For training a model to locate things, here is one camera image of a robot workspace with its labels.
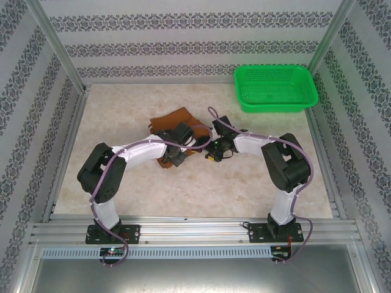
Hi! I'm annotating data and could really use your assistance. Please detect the brown long pants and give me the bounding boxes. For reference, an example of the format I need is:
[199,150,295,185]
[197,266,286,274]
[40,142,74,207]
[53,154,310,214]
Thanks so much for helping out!
[148,106,205,171]

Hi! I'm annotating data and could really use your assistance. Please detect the green plastic basket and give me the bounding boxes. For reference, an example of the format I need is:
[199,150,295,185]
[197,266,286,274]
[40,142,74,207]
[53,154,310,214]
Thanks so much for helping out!
[233,64,320,114]

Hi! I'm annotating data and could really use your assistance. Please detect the grey sheet metal panel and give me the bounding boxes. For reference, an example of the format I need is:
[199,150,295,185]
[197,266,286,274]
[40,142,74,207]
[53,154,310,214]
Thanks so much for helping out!
[29,258,372,293]

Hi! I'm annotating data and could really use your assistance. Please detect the aluminium frame crossbar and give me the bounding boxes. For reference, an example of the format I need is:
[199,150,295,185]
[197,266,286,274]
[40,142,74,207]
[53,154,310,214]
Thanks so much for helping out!
[81,76,238,85]

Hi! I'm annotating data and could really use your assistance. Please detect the aluminium mounting rail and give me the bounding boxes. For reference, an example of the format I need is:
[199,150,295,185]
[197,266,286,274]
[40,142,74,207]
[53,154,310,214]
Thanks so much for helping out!
[29,218,363,245]

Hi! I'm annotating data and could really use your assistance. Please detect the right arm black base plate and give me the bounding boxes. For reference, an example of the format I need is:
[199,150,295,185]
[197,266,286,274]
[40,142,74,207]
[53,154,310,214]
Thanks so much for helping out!
[247,222,305,244]

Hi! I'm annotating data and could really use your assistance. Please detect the aluminium side rail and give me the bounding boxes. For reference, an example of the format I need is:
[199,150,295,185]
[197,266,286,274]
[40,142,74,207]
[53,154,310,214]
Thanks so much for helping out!
[306,107,349,220]
[41,87,91,223]

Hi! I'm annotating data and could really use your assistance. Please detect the slotted grey cable duct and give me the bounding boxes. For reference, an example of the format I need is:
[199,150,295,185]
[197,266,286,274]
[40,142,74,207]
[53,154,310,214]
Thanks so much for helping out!
[41,247,273,259]

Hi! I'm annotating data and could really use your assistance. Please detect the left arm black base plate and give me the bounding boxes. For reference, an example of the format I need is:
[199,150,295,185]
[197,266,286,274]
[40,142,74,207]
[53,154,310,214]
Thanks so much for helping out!
[85,224,141,245]

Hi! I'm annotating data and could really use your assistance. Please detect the aluminium frame post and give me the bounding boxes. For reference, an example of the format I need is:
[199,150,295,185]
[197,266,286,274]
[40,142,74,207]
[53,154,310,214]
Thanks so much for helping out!
[306,0,358,73]
[29,0,86,92]

